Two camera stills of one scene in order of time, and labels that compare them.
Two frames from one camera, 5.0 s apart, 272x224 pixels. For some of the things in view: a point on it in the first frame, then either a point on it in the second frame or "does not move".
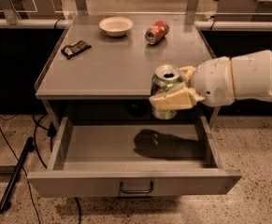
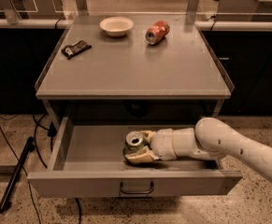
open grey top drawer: (133, 159) does not move
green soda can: (166, 77) → (134, 143)
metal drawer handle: (136, 191) does not move
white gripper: (212, 80) → (163, 146)
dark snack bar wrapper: (77, 48) does not move
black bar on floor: (6, 197) does not move
